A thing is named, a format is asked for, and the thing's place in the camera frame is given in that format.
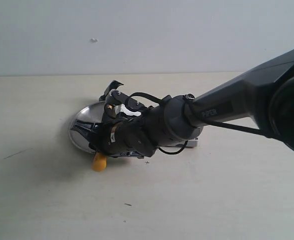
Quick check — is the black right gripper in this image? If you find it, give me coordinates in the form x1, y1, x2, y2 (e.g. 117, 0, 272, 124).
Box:
70, 109, 172, 159

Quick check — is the round stainless steel plate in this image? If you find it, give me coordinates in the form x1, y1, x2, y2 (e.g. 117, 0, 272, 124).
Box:
69, 101, 118, 157

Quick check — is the red dome push button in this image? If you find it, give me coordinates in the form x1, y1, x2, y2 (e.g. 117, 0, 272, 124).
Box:
164, 132, 201, 148

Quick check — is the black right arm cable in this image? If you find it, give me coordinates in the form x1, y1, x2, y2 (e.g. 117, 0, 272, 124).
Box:
121, 91, 267, 156

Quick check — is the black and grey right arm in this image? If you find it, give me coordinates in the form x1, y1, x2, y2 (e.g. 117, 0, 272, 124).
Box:
69, 49, 294, 158

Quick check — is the black and yellow claw hammer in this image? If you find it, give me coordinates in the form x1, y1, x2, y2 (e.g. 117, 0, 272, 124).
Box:
91, 80, 125, 173

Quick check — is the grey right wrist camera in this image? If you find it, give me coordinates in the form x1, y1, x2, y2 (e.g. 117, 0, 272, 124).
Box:
104, 89, 146, 119

